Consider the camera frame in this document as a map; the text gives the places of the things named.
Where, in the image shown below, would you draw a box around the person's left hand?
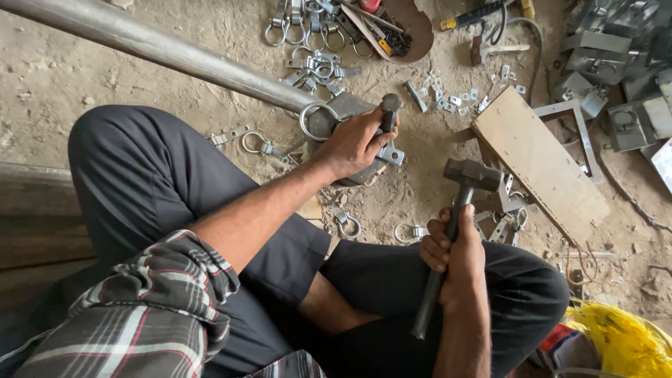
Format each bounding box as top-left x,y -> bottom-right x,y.
314,104 -> 400,182

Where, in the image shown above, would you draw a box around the person's right hand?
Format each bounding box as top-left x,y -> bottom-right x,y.
419,205 -> 487,312

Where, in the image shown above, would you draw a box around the dark steel punch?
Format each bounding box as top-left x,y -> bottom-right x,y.
379,93 -> 403,135

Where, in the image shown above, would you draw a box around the dark steel hammer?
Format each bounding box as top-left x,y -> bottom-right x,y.
411,159 -> 504,340

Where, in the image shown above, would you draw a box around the grey iron anvil block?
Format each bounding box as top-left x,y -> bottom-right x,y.
306,91 -> 393,188

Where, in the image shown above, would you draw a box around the short grey steel chisel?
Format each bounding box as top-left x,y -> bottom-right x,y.
402,79 -> 429,114

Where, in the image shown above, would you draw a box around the scatter of small metal plates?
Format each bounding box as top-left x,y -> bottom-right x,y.
417,63 -> 528,117

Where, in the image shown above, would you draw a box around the wooden board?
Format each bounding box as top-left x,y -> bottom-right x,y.
470,85 -> 612,249

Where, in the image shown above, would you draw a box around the red and white packet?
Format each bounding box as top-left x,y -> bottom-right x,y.
534,321 -> 602,371

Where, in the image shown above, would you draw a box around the rusty metal pan with tools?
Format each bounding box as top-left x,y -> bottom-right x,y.
340,0 -> 435,66

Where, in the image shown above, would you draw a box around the yellow and black screwdriver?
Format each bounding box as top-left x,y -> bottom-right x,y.
439,0 -> 506,32

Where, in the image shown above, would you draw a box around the yellow plastic bag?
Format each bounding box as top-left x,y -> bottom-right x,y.
564,298 -> 672,378

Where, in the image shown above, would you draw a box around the person's dark trousers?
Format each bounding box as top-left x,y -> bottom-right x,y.
0,104 -> 571,378

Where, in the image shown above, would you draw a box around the long steel pipe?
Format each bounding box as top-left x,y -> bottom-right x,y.
0,0 -> 327,114

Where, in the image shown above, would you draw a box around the heap of sheet metal boxes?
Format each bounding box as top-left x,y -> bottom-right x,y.
550,0 -> 672,196

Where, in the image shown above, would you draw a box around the person's plaid shirt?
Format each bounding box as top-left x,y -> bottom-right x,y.
0,229 -> 327,378

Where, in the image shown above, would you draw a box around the dark wooden plank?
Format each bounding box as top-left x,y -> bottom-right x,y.
0,161 -> 97,271

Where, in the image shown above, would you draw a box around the steel ring clamp with plate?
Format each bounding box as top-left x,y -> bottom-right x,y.
299,102 -> 406,168

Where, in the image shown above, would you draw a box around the heap of ring clamps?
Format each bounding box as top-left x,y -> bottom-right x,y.
471,175 -> 530,249

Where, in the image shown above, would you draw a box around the tangled pile of ring clamps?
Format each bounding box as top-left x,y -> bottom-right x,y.
282,47 -> 364,99

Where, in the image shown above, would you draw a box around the bent copper wire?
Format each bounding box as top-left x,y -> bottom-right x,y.
563,240 -> 600,288

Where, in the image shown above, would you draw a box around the flat steel strap piece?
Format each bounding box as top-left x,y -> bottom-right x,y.
207,124 -> 254,148

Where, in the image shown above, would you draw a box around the row of ring clamps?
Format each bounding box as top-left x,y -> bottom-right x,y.
264,0 -> 375,60

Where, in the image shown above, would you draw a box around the grey metal angle frame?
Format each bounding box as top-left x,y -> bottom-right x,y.
532,98 -> 606,186

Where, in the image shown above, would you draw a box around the small wooden handled hammer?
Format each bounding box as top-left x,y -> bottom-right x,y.
469,35 -> 531,67

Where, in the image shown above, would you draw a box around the grey cable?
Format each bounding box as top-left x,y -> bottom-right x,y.
491,1 -> 545,107

